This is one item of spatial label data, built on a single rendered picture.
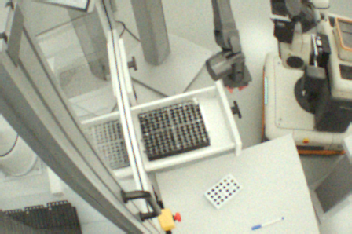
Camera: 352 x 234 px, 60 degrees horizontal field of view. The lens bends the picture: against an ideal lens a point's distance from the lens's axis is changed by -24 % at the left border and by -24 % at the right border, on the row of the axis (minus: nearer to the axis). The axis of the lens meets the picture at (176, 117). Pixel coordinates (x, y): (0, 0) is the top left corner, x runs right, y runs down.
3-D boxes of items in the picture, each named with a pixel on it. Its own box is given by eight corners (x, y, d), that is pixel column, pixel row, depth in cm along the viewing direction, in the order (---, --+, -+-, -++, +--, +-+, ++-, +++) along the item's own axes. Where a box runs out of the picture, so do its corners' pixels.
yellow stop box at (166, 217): (173, 211, 130) (170, 206, 124) (177, 228, 127) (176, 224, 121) (159, 214, 130) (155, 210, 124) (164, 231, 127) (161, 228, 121)
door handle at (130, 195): (162, 209, 79) (146, 182, 63) (164, 218, 78) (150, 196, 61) (140, 213, 79) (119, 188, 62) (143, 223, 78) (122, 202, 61)
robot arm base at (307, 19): (317, 25, 119) (313, 5, 125) (305, 13, 116) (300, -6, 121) (304, 33, 126) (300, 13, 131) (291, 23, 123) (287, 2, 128)
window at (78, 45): (111, 30, 153) (56, -155, 69) (155, 230, 112) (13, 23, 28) (110, 31, 153) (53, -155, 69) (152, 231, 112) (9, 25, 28)
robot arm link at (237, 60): (249, 56, 114) (237, 45, 117) (232, 65, 113) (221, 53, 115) (247, 69, 120) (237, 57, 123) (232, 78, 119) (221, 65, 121)
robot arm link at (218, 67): (236, 34, 111) (224, 32, 118) (206, 48, 108) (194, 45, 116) (251, 67, 115) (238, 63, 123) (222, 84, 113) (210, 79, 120)
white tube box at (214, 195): (229, 176, 143) (229, 173, 140) (242, 190, 140) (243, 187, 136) (203, 195, 140) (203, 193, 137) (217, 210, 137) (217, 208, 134)
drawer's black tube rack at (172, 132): (198, 107, 150) (196, 98, 144) (210, 148, 141) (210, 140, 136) (140, 122, 149) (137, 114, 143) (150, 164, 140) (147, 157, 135)
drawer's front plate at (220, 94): (218, 90, 154) (218, 75, 145) (240, 156, 140) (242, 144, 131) (214, 92, 154) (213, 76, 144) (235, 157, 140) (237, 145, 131)
